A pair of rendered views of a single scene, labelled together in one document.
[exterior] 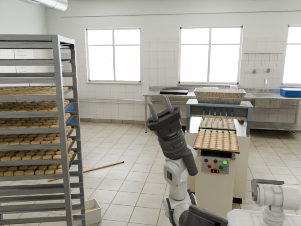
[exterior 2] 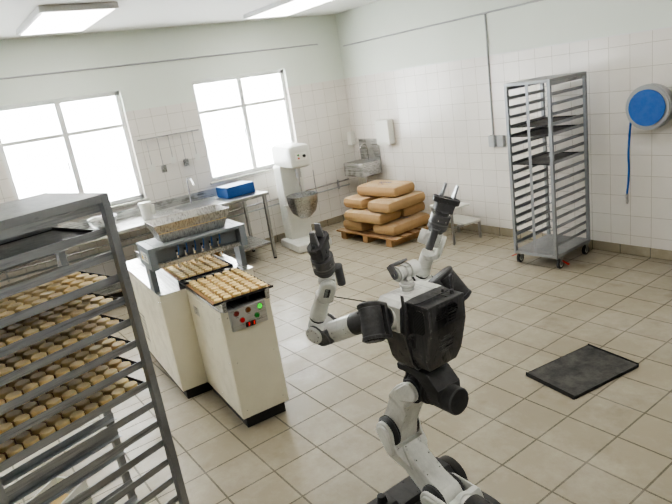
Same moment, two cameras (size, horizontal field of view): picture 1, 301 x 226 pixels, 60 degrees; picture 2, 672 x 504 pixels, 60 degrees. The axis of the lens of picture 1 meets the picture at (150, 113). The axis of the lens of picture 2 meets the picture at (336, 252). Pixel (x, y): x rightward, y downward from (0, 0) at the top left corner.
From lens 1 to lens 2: 1.56 m
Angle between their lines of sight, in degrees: 43
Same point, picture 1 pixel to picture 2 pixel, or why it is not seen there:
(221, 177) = (259, 329)
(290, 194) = (414, 264)
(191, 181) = (191, 370)
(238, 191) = not seen: hidden behind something
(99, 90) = not seen: outside the picture
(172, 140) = (329, 259)
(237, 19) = (105, 81)
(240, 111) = (227, 237)
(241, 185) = not seen: hidden behind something
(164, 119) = (323, 243)
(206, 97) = (175, 229)
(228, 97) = (206, 221)
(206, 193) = (246, 360)
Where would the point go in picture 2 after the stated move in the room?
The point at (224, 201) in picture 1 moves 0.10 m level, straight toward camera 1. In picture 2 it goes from (271, 358) to (277, 363)
